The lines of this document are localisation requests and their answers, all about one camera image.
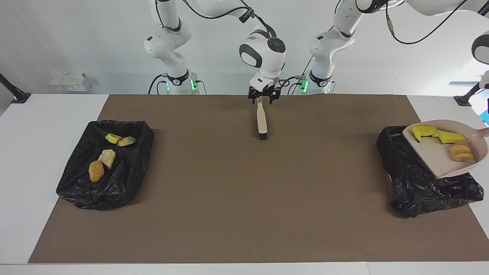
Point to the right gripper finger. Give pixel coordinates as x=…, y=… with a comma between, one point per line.
x=272, y=100
x=252, y=100

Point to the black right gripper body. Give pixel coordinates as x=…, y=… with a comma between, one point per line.
x=263, y=91

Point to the beige hand brush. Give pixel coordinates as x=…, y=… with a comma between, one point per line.
x=261, y=118

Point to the pale toy dumpling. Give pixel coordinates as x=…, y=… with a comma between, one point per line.
x=126, y=141

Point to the notched yellow sponge piece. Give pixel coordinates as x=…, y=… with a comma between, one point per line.
x=422, y=131

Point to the pale bread chunk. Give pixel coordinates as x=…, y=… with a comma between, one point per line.
x=107, y=158

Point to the brown fried nugget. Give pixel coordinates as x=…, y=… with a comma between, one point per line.
x=96, y=171

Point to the beige plastic dustpan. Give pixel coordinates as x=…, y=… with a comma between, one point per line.
x=435, y=156

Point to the small yellow sponge piece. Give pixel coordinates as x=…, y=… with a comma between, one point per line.
x=452, y=137

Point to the striped toy croissant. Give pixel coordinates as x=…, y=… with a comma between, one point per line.
x=462, y=152

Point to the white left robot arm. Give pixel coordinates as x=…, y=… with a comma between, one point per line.
x=332, y=42

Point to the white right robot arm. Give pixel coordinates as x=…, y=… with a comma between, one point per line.
x=267, y=53

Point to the black bag lined bin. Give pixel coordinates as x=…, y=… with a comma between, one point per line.
x=130, y=172
x=412, y=183

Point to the brown table mat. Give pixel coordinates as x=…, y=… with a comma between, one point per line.
x=267, y=229

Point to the small white cardboard box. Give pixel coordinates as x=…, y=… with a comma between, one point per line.
x=78, y=82
x=56, y=84

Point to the blue object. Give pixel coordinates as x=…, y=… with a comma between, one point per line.
x=486, y=116

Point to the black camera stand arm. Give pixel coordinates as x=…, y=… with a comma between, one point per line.
x=468, y=95
x=13, y=91

